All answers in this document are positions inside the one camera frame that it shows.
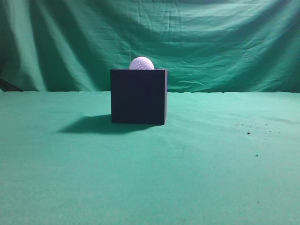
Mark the white dimpled golf ball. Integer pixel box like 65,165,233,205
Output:
129,57,154,70

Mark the dark blue cube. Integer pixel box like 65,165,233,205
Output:
110,69,168,125

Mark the green table cloth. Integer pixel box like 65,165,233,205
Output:
0,92,300,225

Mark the green backdrop cloth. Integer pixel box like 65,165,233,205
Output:
0,0,300,92

